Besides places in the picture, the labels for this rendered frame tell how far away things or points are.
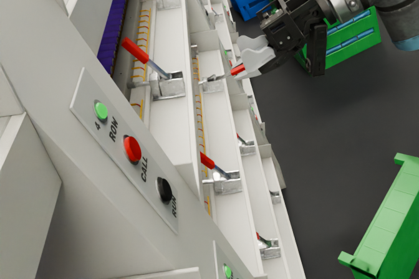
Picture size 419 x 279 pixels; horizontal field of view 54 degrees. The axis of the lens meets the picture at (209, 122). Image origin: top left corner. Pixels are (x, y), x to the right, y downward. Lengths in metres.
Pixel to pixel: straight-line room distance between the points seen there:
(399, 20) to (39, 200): 0.71
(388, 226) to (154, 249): 0.73
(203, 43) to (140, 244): 0.74
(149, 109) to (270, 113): 1.12
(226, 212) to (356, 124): 0.89
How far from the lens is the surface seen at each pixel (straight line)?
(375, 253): 0.91
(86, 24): 0.30
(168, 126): 0.45
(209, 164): 0.58
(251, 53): 0.77
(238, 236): 0.57
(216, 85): 0.81
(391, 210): 0.96
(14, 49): 0.21
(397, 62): 1.63
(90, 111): 0.23
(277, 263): 0.77
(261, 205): 0.84
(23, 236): 0.18
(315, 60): 0.81
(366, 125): 1.41
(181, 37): 0.63
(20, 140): 0.18
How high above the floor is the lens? 0.99
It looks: 36 degrees down
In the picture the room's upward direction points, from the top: 30 degrees counter-clockwise
